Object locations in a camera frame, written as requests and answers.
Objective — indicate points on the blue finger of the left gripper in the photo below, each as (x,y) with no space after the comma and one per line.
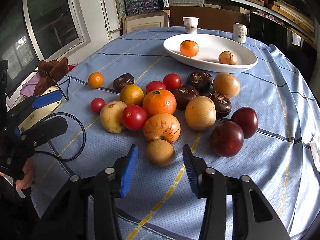
(47,99)

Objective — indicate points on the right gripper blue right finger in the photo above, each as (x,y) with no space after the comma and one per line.
(195,168)

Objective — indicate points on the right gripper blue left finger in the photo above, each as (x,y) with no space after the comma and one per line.
(125,170)

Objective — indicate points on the large tan round pear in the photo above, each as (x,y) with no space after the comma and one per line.
(200,113)

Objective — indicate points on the dark carved water chestnut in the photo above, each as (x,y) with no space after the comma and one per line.
(222,104)

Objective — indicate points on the orange mandarin with stem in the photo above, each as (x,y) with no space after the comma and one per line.
(189,48)

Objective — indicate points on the person's left hand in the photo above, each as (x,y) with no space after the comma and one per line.
(29,176)

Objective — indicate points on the dark red plum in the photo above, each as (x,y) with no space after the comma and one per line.
(227,139)

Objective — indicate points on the red cherry tomato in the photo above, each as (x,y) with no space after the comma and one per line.
(134,117)

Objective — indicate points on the striped orange apple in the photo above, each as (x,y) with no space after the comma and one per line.
(162,126)

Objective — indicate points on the yellow speckled potato-like fruit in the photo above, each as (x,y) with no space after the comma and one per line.
(111,116)

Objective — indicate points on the large orange tangerine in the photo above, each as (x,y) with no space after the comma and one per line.
(159,101)

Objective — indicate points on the small yellow-orange tomato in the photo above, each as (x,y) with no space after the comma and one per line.
(132,95)

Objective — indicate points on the blue checked tablecloth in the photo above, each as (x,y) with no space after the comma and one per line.
(269,190)

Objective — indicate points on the crumpled white tissue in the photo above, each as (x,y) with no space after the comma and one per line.
(315,150)

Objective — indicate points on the white ceramic plate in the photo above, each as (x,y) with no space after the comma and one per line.
(210,47)

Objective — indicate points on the framed wooden panel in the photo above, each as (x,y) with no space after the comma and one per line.
(148,20)

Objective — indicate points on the white drink can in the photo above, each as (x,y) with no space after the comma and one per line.
(239,33)

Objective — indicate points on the white paper cup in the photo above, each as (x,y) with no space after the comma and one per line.
(190,24)

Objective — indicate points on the window with white frame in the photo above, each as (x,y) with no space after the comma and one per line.
(36,30)

